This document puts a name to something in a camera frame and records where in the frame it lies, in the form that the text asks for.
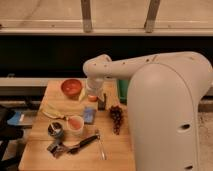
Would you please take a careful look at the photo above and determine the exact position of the orange small fruit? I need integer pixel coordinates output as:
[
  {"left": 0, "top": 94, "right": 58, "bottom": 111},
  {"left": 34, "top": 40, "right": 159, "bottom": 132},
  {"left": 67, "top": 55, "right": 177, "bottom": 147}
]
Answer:
[{"left": 88, "top": 95, "right": 98, "bottom": 102}]

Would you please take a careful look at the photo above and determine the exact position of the dark metal can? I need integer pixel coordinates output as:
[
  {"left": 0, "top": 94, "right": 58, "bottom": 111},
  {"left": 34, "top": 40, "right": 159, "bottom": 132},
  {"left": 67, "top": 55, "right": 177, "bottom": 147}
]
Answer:
[{"left": 48, "top": 122, "right": 63, "bottom": 138}]

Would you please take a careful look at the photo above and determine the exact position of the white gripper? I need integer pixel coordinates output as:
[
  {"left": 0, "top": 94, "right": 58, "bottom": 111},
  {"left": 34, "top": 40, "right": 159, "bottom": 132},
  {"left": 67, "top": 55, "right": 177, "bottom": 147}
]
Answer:
[{"left": 85, "top": 77, "right": 106, "bottom": 111}]

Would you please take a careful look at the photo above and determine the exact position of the white cup with red inside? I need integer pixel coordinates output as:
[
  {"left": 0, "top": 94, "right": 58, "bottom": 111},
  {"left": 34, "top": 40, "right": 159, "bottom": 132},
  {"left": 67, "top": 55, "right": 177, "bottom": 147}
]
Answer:
[{"left": 67, "top": 115, "right": 84, "bottom": 136}]

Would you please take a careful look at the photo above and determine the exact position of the black handled brush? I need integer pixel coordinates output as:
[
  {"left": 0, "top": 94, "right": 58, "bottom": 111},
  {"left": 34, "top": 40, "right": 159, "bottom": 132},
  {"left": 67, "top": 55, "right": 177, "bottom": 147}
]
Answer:
[{"left": 68, "top": 135, "right": 97, "bottom": 154}]

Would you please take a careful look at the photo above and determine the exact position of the blue sponge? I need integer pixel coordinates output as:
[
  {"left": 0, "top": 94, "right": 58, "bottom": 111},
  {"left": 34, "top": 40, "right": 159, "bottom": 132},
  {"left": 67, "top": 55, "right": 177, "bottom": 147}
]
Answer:
[{"left": 83, "top": 107, "right": 96, "bottom": 124}]

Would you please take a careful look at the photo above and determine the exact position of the blue object on left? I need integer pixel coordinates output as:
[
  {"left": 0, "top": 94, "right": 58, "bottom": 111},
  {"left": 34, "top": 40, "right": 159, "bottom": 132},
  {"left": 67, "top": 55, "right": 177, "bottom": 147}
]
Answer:
[{"left": 7, "top": 111, "right": 24, "bottom": 125}]

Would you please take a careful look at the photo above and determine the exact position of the black chair on left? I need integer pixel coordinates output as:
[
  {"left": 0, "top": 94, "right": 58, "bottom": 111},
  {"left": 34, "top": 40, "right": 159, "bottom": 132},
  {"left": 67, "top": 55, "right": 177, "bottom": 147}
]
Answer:
[{"left": 0, "top": 105, "right": 24, "bottom": 171}]

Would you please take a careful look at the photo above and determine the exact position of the banana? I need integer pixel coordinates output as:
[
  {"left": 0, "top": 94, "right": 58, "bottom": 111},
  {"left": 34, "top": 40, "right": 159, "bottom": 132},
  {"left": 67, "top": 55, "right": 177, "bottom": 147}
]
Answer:
[{"left": 41, "top": 103, "right": 67, "bottom": 120}]

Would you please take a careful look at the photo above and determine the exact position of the green container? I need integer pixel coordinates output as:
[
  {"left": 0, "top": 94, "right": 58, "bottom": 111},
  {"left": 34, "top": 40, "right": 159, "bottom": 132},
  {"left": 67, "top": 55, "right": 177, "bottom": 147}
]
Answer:
[{"left": 117, "top": 80, "right": 129, "bottom": 104}]

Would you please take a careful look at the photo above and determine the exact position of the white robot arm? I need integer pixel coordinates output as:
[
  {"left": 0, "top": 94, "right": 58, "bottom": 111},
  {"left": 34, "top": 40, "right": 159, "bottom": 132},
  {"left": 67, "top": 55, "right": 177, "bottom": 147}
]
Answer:
[{"left": 83, "top": 51, "right": 213, "bottom": 171}]

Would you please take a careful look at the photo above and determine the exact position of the red bowl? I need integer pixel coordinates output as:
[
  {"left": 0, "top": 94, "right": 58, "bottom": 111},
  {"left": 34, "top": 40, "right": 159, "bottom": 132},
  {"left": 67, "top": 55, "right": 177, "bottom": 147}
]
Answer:
[{"left": 61, "top": 79, "right": 82, "bottom": 97}]

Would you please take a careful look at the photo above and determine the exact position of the bunch of dark grapes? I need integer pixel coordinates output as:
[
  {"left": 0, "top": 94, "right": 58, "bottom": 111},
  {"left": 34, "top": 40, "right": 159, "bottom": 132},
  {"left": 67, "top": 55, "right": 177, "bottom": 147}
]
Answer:
[{"left": 109, "top": 106, "right": 123, "bottom": 135}]

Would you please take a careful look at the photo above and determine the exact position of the small grey metal object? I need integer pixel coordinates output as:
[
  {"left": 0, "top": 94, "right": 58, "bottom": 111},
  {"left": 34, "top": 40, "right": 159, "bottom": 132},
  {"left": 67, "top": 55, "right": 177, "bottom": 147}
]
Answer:
[{"left": 47, "top": 140, "right": 68, "bottom": 158}]

